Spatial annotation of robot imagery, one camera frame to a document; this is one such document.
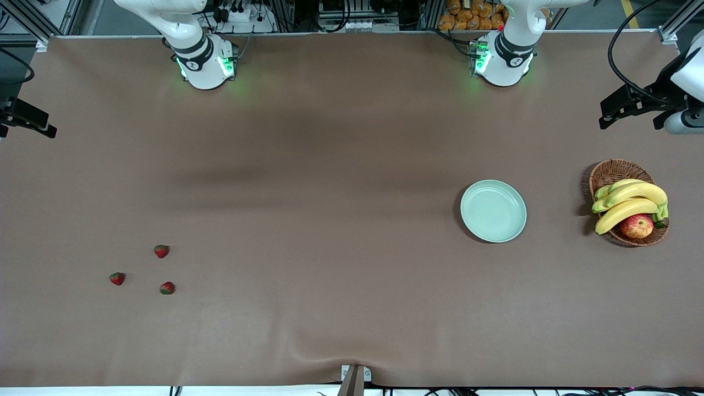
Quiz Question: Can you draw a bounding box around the brown table mat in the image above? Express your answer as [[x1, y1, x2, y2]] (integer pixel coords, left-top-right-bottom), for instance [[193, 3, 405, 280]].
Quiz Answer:
[[0, 30, 704, 388]]

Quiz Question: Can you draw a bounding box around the long yellow banana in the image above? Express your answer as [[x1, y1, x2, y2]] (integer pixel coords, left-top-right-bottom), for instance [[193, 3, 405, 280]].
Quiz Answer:
[[592, 182, 669, 222], [595, 198, 661, 235]]

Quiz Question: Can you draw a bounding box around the brown wicker basket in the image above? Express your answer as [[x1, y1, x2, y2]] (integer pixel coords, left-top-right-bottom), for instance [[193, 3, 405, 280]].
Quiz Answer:
[[588, 159, 670, 247]]

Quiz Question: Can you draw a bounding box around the aluminium frame profile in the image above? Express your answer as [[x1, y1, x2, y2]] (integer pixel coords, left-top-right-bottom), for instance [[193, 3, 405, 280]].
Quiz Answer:
[[0, 0, 83, 53], [658, 0, 704, 45]]

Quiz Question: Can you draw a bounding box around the black electronics box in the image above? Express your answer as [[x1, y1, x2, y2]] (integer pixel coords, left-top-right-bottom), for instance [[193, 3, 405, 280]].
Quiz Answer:
[[319, 0, 430, 25]]

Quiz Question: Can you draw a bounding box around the greenish yellow banana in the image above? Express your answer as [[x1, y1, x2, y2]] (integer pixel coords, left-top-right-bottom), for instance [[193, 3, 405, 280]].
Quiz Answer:
[[593, 179, 645, 200]]

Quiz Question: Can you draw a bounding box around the red yellow apple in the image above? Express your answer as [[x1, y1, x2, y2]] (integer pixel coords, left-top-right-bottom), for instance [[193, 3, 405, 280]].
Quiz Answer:
[[620, 214, 655, 239]]

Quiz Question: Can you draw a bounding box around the pale green round plate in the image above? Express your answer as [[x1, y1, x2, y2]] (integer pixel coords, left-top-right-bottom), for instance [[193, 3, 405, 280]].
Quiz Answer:
[[460, 180, 527, 243]]

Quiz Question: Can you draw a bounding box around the white terminal block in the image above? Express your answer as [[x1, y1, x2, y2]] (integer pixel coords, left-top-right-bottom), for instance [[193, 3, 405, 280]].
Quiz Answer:
[[346, 20, 400, 31]]

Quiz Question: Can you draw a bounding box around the orange bread rolls pile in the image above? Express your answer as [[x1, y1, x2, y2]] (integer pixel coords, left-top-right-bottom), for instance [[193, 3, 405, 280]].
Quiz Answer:
[[438, 0, 551, 31]]

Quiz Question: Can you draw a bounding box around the brown wooden bar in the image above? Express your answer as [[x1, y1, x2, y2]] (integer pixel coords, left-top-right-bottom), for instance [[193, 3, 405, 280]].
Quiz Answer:
[[337, 365, 365, 396]]

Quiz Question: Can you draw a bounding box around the white power strip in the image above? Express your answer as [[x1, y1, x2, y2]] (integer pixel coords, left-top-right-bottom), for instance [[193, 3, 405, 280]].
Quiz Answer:
[[212, 4, 276, 34]]

